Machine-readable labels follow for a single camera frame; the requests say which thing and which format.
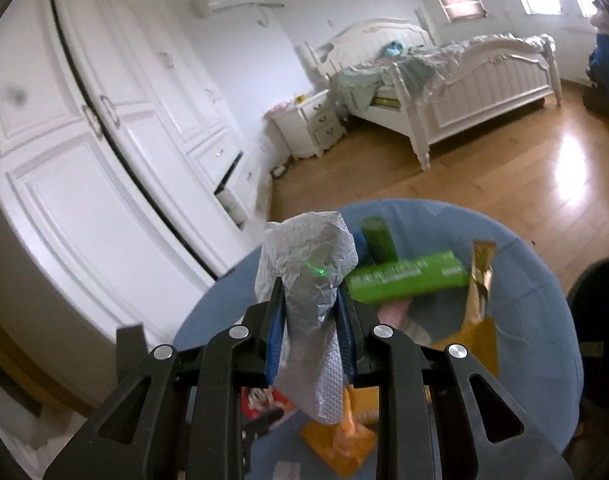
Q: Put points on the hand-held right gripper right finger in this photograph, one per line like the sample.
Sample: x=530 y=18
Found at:
x=345 y=325

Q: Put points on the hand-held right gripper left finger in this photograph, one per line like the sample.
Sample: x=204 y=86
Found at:
x=274 y=340

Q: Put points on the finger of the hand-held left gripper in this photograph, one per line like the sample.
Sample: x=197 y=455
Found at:
x=262 y=422

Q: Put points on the silver white wrapper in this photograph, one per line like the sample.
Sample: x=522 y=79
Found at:
x=304 y=250

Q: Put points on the black round bin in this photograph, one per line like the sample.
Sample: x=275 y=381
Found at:
x=602 y=310

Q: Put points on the red printed packet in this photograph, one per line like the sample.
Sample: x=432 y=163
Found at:
x=264 y=400

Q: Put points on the pink wrapper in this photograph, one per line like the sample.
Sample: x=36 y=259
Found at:
x=392 y=315

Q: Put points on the mustard yellow packet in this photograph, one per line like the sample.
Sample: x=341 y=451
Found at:
x=319 y=447
x=474 y=340

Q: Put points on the long green snack packet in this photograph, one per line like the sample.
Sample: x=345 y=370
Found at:
x=404 y=275

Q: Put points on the orange translucent wrapper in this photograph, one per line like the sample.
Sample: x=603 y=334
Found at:
x=352 y=425

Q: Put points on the green cylinder roll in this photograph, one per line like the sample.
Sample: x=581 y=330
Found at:
x=379 y=240

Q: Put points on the gold stick wrapper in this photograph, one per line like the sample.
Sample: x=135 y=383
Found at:
x=479 y=280

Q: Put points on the white power strip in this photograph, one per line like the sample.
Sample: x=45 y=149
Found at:
x=279 y=171

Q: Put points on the blue star tablecloth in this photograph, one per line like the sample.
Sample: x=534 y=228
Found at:
x=524 y=300

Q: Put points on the white nightstand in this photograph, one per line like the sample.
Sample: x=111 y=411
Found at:
x=309 y=125

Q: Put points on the pink item on nightstand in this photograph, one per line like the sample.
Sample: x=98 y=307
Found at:
x=283 y=106

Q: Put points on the white wardrobe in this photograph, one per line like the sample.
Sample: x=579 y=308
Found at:
x=134 y=110

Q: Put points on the light green blanket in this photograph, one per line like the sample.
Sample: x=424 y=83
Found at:
x=374 y=80

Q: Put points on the white wooden bed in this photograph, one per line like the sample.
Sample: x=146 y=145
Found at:
x=484 y=95

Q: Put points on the blue plush toy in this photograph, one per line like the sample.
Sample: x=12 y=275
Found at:
x=393 y=49

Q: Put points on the white air conditioner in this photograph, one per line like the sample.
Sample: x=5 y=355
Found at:
x=229 y=0

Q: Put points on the pile of clothes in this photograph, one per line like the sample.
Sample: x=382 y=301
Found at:
x=607 y=60

